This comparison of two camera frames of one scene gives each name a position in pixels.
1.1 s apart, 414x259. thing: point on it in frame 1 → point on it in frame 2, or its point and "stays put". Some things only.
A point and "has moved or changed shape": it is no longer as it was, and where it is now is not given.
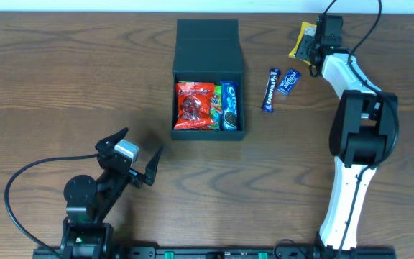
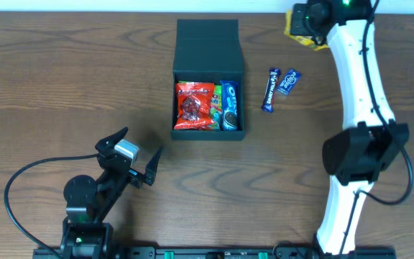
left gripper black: [132, 175] stays put
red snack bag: [194, 106] stays put
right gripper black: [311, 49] → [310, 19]
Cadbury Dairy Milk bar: [268, 103] stays put
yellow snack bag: [292, 53] has moved or changed shape
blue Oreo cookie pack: [229, 105] stays put
